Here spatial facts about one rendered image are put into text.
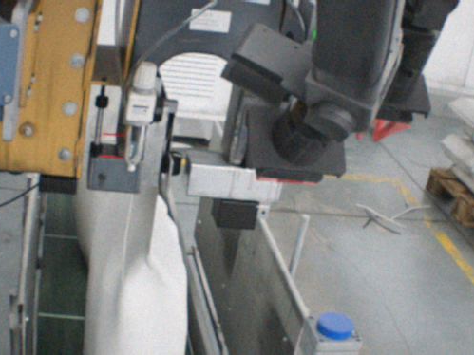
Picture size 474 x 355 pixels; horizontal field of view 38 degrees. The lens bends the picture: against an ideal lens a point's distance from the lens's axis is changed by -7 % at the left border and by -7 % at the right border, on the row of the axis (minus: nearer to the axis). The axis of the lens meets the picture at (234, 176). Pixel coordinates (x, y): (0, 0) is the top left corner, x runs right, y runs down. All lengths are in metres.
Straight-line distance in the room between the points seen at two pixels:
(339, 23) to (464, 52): 5.48
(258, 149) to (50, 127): 0.42
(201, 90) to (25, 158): 2.92
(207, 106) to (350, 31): 3.51
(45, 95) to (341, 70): 0.59
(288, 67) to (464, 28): 5.29
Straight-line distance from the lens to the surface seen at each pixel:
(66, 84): 1.02
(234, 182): 1.09
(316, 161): 0.72
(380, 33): 0.47
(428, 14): 0.74
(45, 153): 1.06
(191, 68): 3.89
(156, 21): 0.99
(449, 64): 5.90
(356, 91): 0.53
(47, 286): 1.97
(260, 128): 0.72
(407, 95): 0.83
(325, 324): 1.15
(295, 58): 0.62
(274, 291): 1.54
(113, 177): 1.06
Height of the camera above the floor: 1.48
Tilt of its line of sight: 23 degrees down
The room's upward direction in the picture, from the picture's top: 11 degrees clockwise
